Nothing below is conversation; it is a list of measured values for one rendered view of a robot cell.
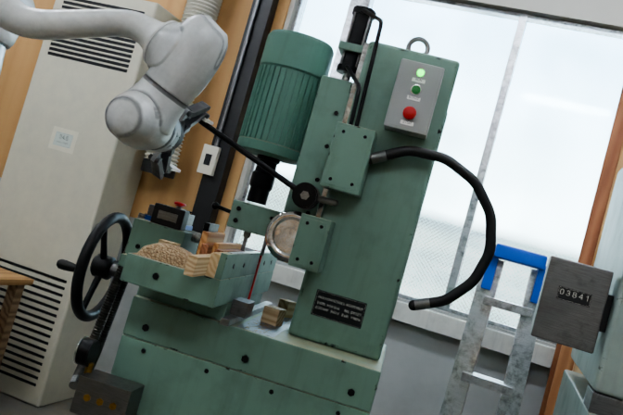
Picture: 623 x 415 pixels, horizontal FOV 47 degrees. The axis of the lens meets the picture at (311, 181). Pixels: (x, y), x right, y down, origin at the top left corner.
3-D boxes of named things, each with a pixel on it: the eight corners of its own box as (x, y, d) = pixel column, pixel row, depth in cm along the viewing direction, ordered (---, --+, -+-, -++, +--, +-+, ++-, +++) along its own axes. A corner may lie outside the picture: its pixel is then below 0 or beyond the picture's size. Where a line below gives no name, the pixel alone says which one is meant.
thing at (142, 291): (188, 285, 204) (192, 271, 204) (259, 307, 201) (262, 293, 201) (135, 294, 164) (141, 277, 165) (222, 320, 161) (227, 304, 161)
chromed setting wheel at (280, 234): (260, 255, 171) (274, 204, 171) (310, 270, 169) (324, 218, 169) (257, 255, 168) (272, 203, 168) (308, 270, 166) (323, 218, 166)
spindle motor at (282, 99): (244, 153, 194) (275, 42, 195) (307, 169, 191) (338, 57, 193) (228, 144, 176) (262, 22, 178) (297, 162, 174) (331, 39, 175)
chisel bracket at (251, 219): (231, 232, 187) (239, 200, 187) (282, 246, 185) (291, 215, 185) (223, 231, 180) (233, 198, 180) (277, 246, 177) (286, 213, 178)
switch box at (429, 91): (384, 129, 170) (401, 64, 170) (425, 140, 168) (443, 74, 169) (383, 124, 163) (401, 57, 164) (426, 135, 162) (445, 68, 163)
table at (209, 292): (170, 261, 213) (175, 242, 213) (268, 291, 208) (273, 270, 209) (77, 267, 153) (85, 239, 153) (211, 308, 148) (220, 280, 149)
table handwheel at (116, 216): (104, 309, 202) (131, 209, 201) (171, 331, 199) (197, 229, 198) (52, 327, 173) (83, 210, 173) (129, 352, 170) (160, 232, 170)
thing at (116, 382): (83, 403, 162) (95, 368, 162) (134, 420, 160) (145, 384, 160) (67, 411, 153) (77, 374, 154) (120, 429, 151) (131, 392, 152)
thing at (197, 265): (248, 266, 200) (252, 252, 201) (256, 268, 200) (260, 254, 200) (183, 274, 141) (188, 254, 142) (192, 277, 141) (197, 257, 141)
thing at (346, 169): (324, 188, 170) (340, 127, 171) (360, 197, 169) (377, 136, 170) (319, 184, 162) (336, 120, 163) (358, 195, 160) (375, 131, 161)
